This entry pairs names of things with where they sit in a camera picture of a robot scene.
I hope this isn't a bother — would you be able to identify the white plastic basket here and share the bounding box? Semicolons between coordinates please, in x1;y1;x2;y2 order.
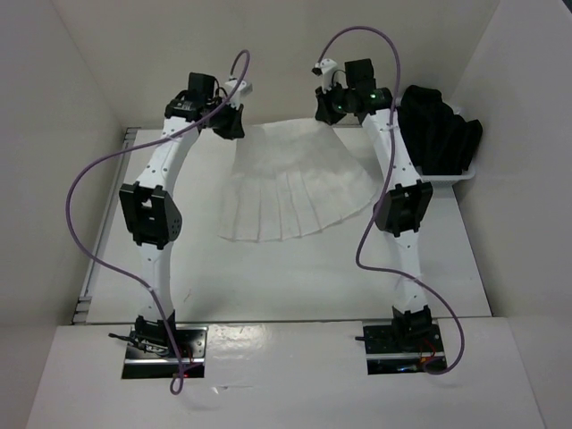
416;99;483;182

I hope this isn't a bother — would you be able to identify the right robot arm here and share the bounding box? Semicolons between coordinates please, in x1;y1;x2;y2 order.
312;59;433;351

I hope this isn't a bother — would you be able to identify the black skirt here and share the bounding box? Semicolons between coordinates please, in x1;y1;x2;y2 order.
397;85;483;176

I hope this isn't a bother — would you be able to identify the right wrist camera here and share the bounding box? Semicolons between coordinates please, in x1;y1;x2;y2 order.
312;58;340;93

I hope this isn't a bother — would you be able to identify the purple cable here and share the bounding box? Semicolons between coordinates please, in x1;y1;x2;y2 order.
65;49;251;397
320;28;467;374

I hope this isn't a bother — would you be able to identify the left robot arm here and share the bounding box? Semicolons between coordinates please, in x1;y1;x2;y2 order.
119;72;252;358

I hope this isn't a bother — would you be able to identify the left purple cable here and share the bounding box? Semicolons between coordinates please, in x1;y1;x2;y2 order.
65;49;251;397

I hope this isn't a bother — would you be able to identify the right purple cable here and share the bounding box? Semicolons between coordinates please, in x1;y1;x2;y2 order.
320;28;467;374

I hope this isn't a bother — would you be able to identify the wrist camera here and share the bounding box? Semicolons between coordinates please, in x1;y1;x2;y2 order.
312;58;340;93
223;79;253;110

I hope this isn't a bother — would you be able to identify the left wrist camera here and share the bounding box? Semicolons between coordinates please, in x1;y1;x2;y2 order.
223;79;253;110

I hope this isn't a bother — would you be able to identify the white pleated skirt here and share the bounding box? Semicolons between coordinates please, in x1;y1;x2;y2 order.
218;119;379;242

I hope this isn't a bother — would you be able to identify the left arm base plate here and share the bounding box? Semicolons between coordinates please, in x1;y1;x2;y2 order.
122;326;207;380

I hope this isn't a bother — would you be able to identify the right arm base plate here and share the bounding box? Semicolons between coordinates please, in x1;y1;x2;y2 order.
355;322;447;375

